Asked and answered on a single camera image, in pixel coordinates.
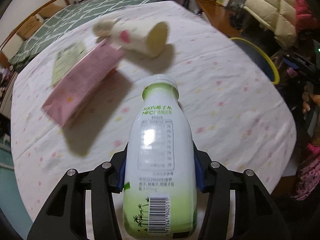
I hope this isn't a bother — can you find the yellow rimmed black trash bin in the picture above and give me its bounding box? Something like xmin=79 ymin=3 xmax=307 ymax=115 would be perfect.
xmin=230 ymin=37 xmax=280 ymax=85

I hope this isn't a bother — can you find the person's right hand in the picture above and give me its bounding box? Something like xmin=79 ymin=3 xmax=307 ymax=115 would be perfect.
xmin=302 ymin=83 xmax=319 ymax=146

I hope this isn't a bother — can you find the wooden bed headboard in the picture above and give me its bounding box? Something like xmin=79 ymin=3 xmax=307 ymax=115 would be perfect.
xmin=1 ymin=0 xmax=71 ymax=68

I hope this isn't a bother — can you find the wooden low cabinet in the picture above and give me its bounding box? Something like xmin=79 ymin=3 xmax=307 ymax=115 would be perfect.
xmin=195 ymin=0 xmax=240 ymax=37

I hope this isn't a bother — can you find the left brown pillow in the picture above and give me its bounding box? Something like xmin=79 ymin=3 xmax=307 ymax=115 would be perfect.
xmin=16 ymin=16 xmax=43 ymax=40

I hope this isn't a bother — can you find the white paper cup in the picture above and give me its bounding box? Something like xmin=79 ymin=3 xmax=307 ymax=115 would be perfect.
xmin=93 ymin=19 xmax=169 ymax=58

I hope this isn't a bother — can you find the green plaid bed duvet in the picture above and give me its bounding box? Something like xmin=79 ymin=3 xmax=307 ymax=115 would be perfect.
xmin=9 ymin=0 xmax=163 ymax=72

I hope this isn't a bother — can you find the right brown pillow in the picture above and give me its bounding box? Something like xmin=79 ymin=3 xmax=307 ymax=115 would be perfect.
xmin=38 ymin=3 xmax=66 ymax=18

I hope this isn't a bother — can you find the red dotted puffer jacket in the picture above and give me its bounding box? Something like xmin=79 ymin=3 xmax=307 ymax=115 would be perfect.
xmin=295 ymin=0 xmax=319 ymax=33

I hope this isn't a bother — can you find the cream puffer jacket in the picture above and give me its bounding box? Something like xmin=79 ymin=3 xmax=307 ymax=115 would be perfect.
xmin=244 ymin=0 xmax=297 ymax=49

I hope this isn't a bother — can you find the green printed leaflet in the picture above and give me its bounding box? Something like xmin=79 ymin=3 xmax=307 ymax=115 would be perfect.
xmin=51 ymin=41 xmax=87 ymax=87

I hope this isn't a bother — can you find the green white drink bottle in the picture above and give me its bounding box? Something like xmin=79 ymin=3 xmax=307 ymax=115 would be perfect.
xmin=123 ymin=74 xmax=197 ymax=239

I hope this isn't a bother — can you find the brown pillow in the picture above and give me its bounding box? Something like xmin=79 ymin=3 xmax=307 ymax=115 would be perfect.
xmin=16 ymin=16 xmax=43 ymax=40
xmin=38 ymin=3 xmax=66 ymax=18

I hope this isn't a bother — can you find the pink carton box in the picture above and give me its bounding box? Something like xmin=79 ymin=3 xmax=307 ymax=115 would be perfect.
xmin=42 ymin=40 xmax=125 ymax=127

